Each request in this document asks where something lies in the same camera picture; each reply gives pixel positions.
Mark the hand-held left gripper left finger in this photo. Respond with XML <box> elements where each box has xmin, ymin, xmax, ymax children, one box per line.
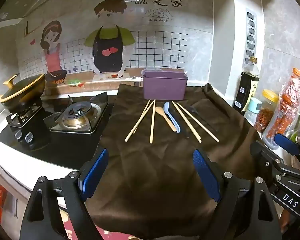
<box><xmin>19</xmin><ymin>147</ymin><xmax>109</xmax><ymax>240</ymax></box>

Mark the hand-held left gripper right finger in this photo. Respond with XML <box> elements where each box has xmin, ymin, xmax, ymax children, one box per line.
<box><xmin>192</xmin><ymin>149</ymin><xmax>283</xmax><ymax>240</ymax></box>

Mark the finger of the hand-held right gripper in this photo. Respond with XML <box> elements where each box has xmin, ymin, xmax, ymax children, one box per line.
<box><xmin>249</xmin><ymin>141</ymin><xmax>300</xmax><ymax>179</ymax></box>
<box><xmin>274</xmin><ymin>133</ymin><xmax>300</xmax><ymax>161</ymax></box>

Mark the light blue plastic spoon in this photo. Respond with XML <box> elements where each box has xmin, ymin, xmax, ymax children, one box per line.
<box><xmin>163</xmin><ymin>102</ymin><xmax>181</xmax><ymax>133</ymax></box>

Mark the dark metal spoon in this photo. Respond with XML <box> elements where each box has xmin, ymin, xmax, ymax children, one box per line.
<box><xmin>189</xmin><ymin>106</ymin><xmax>219</xmax><ymax>132</ymax></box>

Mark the wooden spoon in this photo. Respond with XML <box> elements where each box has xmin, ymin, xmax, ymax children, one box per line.
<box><xmin>155</xmin><ymin>106</ymin><xmax>177</xmax><ymax>132</ymax></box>

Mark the purple plastic utensil container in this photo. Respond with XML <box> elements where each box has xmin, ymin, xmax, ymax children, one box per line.
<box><xmin>142</xmin><ymin>70</ymin><xmax>189</xmax><ymax>100</ymax></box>

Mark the chili bottle orange cap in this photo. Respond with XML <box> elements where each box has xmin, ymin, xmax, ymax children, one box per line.
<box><xmin>262</xmin><ymin>67</ymin><xmax>300</xmax><ymax>150</ymax></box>

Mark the chili jar yellow lid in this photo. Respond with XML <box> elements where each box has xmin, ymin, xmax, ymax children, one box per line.
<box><xmin>254</xmin><ymin>89</ymin><xmax>279</xmax><ymax>133</ymax></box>

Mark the small bottle light blue cap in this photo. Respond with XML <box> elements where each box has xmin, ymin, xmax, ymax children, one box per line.
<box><xmin>244</xmin><ymin>97</ymin><xmax>262</xmax><ymax>127</ymax></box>

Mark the dark brown cloth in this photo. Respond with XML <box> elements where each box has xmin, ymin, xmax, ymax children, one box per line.
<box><xmin>85</xmin><ymin>83</ymin><xmax>263</xmax><ymax>233</ymax></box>

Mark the gas stove burner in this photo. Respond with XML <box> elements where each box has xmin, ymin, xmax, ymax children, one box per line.
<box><xmin>50</xmin><ymin>92</ymin><xmax>109</xmax><ymax>133</ymax></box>

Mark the black gas stove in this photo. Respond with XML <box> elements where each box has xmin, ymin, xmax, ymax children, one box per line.
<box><xmin>0</xmin><ymin>91</ymin><xmax>115</xmax><ymax>170</ymax></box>

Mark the dark soy sauce bottle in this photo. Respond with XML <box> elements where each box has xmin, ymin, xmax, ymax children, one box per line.
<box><xmin>233</xmin><ymin>56</ymin><xmax>260</xmax><ymax>115</ymax></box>

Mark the black wok with lid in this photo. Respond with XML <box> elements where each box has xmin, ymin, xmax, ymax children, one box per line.
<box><xmin>0</xmin><ymin>73</ymin><xmax>47</xmax><ymax>113</ymax></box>

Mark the white wall vent grille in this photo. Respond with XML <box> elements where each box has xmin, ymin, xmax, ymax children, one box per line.
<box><xmin>244</xmin><ymin>7</ymin><xmax>257</xmax><ymax>65</ymax></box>

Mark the cartoon wall poster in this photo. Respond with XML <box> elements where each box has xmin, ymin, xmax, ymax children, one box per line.
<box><xmin>15</xmin><ymin>0</ymin><xmax>213</xmax><ymax>95</ymax></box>

